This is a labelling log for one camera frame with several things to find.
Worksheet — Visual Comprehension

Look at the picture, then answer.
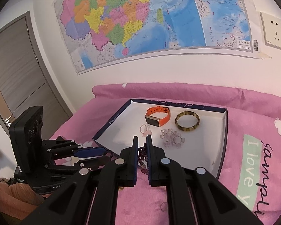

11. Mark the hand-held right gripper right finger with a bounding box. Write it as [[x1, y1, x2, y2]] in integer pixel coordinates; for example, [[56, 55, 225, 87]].
[[146, 136, 264, 225]]

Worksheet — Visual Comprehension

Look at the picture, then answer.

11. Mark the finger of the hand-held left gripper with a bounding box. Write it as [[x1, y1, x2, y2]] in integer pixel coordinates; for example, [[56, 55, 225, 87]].
[[46, 153, 114, 174], [48, 139, 105, 160]]

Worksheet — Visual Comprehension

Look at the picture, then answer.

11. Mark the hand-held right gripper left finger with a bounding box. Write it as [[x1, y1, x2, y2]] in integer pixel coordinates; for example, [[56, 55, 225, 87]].
[[21, 136, 139, 225]]

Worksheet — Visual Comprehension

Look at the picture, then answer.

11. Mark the garnet bead bracelet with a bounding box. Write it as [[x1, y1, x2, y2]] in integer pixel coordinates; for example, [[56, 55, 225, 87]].
[[138, 143, 148, 175]]

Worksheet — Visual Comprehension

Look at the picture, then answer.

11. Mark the pink flower pendant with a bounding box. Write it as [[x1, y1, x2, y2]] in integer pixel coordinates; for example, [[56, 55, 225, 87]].
[[140, 124, 152, 136]]

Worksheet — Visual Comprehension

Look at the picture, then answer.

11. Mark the clear crystal bead bracelet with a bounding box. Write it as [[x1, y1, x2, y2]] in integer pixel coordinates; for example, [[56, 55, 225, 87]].
[[159, 128, 185, 147]]

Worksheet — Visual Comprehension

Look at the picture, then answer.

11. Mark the orange smart band watch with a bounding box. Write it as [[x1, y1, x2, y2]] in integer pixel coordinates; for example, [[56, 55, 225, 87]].
[[145, 106, 171, 127]]

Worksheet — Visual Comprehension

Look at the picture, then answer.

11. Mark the tortoiseshell bangle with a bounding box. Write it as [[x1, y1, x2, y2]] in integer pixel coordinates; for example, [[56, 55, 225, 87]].
[[175, 111, 200, 130]]

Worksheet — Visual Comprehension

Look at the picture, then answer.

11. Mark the navy floral gift box tray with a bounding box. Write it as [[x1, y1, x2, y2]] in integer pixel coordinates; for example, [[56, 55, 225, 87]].
[[92, 98, 229, 180]]

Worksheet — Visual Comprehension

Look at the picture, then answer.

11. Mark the person's left forearm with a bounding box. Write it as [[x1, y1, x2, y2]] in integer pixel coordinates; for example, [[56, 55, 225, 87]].
[[0, 180, 46, 207]]

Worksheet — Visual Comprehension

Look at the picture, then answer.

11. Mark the grey door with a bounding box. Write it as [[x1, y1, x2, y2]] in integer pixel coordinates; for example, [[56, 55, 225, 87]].
[[0, 11, 73, 136]]

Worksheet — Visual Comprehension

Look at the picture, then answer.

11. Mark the pink floral printed blanket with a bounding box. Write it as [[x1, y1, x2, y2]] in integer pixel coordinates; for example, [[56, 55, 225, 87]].
[[49, 82, 281, 225]]

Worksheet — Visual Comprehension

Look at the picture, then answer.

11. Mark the colourful wall map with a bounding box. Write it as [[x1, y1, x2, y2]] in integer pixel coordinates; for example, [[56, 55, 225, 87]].
[[54, 0, 259, 75]]

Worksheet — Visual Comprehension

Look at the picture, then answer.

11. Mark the white wall socket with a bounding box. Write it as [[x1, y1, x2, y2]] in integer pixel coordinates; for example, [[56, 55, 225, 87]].
[[260, 12, 281, 50]]

